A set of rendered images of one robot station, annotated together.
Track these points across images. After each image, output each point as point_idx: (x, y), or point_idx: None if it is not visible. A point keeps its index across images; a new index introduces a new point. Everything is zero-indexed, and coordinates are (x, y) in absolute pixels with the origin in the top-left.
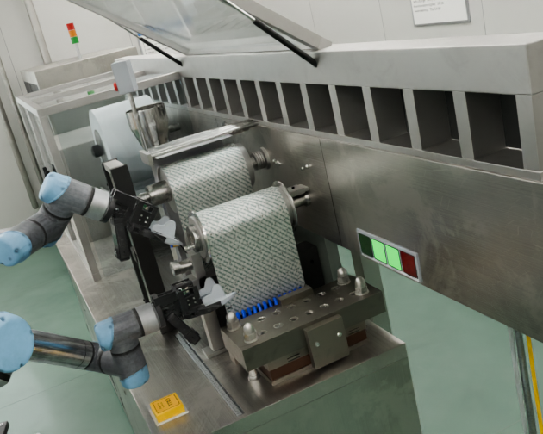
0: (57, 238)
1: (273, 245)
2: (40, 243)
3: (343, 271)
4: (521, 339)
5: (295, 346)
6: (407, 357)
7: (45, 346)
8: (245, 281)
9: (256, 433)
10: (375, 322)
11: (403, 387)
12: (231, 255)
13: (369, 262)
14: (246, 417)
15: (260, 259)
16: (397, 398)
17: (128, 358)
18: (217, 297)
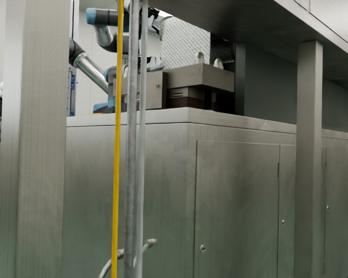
0: (123, 26)
1: (195, 40)
2: (104, 18)
3: (216, 60)
4: (129, 38)
5: (137, 88)
6: (187, 123)
7: (94, 73)
8: (174, 63)
9: (91, 130)
10: (297, 162)
11: (179, 153)
12: (171, 42)
13: (305, 98)
14: (89, 115)
15: (185, 49)
16: (172, 161)
17: (109, 87)
18: (151, 65)
